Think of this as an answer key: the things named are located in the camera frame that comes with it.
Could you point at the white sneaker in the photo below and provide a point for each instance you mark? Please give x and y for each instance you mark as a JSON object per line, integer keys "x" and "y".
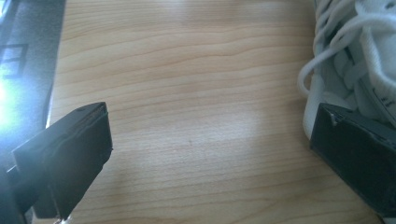
{"x": 351, "y": 53}

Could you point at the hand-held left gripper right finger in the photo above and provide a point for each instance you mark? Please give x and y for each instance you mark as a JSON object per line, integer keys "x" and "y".
{"x": 358, "y": 149}

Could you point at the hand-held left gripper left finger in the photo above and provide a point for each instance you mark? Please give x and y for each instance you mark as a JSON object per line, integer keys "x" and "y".
{"x": 71, "y": 155}

